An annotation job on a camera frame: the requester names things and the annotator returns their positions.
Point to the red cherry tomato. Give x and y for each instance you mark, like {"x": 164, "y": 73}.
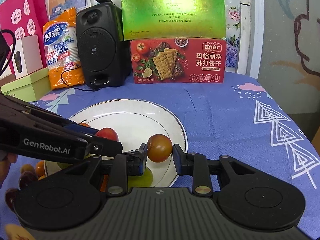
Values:
{"x": 107, "y": 133}

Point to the shiny green gift box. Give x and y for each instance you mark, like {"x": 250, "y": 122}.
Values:
{"x": 173, "y": 18}

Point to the red cracker box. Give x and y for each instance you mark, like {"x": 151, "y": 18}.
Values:
{"x": 187, "y": 60}

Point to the brown longan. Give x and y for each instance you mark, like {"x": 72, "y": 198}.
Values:
{"x": 27, "y": 167}

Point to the white coffee cup box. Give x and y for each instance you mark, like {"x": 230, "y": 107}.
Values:
{"x": 27, "y": 57}

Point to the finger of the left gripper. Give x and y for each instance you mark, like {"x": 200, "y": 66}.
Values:
{"x": 95, "y": 145}

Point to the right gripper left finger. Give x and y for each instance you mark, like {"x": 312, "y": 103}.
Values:
{"x": 126, "y": 165}

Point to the light green shoe box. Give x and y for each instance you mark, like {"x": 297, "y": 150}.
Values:
{"x": 29, "y": 88}

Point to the blue patterned tablecloth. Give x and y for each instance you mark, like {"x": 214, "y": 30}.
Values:
{"x": 236, "y": 118}

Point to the brownish orange tomato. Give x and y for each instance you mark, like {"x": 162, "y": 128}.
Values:
{"x": 159, "y": 148}

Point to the dark red plum front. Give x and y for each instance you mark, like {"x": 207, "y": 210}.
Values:
{"x": 10, "y": 196}

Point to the small orange kumquat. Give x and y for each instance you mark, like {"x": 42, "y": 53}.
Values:
{"x": 84, "y": 124}

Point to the pink paper bag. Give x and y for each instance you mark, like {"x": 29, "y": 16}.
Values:
{"x": 25, "y": 18}

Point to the black speaker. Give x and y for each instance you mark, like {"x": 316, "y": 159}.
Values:
{"x": 103, "y": 52}

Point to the orange paper cup package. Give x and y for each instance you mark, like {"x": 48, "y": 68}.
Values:
{"x": 60, "y": 42}

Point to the person's left hand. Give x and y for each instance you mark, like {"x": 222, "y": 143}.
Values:
{"x": 5, "y": 166}

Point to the large green jujube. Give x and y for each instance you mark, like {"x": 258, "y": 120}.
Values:
{"x": 144, "y": 180}

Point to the dark red plum back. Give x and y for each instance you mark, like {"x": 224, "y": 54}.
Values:
{"x": 26, "y": 179}

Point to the white ceramic plate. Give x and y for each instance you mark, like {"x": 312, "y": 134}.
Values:
{"x": 134, "y": 121}

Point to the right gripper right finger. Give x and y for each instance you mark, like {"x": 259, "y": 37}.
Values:
{"x": 195, "y": 165}

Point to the yellow orange kumquat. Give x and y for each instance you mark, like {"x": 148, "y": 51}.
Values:
{"x": 39, "y": 169}

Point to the dark red plum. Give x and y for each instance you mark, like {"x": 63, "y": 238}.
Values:
{"x": 10, "y": 196}
{"x": 26, "y": 179}

